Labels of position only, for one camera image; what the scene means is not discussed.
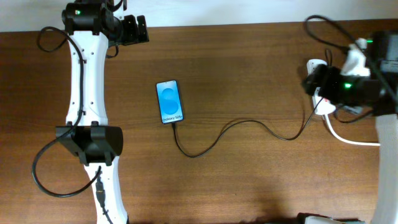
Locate white power strip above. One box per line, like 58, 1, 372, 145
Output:
307, 59, 336, 116

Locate black USB charger cable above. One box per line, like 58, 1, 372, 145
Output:
170, 48, 333, 159

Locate blue Galaxy smartphone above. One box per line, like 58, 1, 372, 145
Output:
155, 80, 184, 124

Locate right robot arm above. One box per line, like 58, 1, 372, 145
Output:
302, 30, 397, 223

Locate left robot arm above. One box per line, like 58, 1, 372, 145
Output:
56, 0, 149, 223

